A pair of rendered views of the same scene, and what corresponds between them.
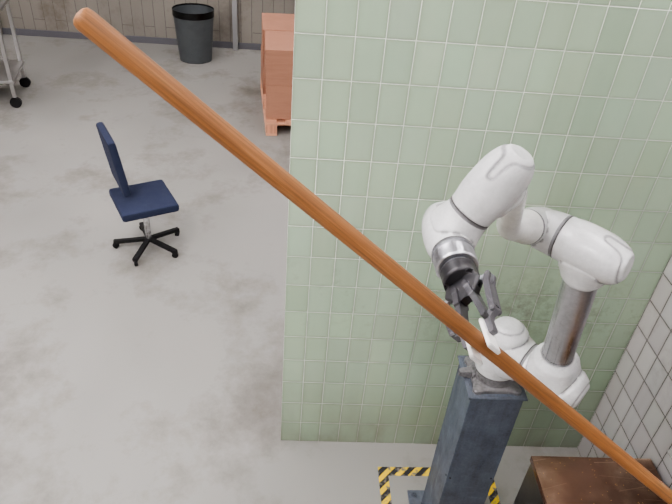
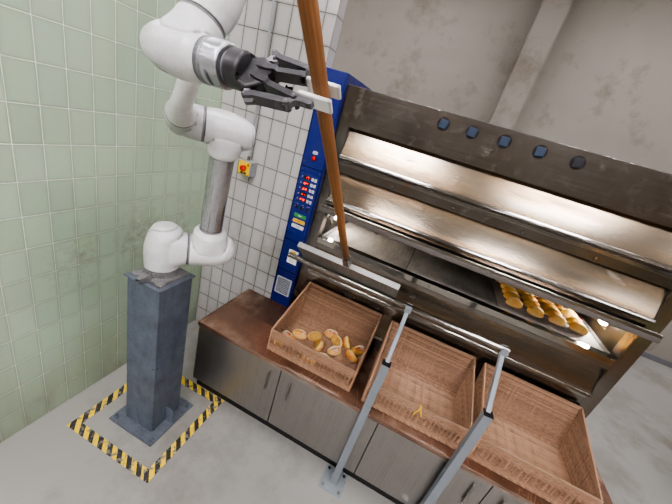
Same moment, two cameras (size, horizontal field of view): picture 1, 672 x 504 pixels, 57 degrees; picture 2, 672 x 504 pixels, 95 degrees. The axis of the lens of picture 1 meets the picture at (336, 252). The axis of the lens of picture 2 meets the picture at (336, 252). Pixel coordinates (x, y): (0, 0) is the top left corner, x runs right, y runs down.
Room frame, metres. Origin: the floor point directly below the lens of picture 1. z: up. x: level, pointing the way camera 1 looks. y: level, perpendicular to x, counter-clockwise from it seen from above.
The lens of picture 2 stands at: (0.48, 0.30, 1.93)
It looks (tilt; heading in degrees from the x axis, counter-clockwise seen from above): 23 degrees down; 289
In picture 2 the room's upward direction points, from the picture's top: 17 degrees clockwise
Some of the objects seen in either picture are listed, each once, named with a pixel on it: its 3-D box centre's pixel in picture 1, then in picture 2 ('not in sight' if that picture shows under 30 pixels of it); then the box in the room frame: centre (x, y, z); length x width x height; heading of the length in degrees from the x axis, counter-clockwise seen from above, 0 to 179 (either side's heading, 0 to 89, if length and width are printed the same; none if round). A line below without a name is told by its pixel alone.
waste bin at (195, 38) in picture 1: (194, 34); not in sight; (7.64, 1.99, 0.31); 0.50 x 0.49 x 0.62; 95
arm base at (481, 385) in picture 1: (488, 371); (158, 271); (1.64, -0.61, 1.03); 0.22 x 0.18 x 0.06; 95
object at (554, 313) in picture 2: not in sight; (536, 297); (-0.20, -2.03, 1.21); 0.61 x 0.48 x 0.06; 95
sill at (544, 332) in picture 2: not in sight; (449, 292); (0.35, -1.57, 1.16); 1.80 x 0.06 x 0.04; 5
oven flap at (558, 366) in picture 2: not in sight; (439, 312); (0.35, -1.54, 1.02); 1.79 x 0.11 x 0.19; 5
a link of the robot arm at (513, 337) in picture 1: (504, 346); (165, 244); (1.63, -0.64, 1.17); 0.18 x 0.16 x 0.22; 50
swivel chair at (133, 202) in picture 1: (140, 194); not in sight; (3.59, 1.38, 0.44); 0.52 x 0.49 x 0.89; 103
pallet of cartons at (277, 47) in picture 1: (304, 72); not in sight; (6.34, 0.50, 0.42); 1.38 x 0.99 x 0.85; 6
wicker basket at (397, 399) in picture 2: not in sight; (421, 377); (0.30, -1.28, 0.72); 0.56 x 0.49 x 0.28; 6
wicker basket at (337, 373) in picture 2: not in sight; (327, 330); (0.91, -1.24, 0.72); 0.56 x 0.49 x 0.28; 5
